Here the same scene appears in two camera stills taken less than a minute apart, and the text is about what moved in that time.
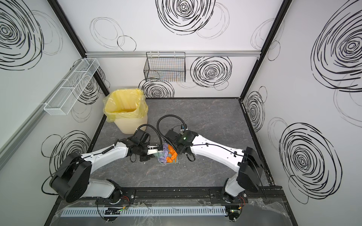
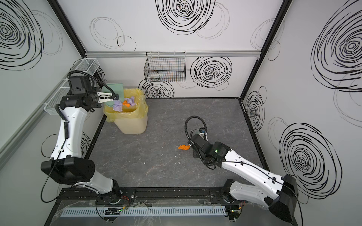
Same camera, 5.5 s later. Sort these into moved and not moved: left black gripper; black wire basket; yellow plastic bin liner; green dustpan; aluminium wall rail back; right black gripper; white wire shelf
Moved: right black gripper; left black gripper; green dustpan
Not moved: black wire basket; yellow plastic bin liner; white wire shelf; aluminium wall rail back
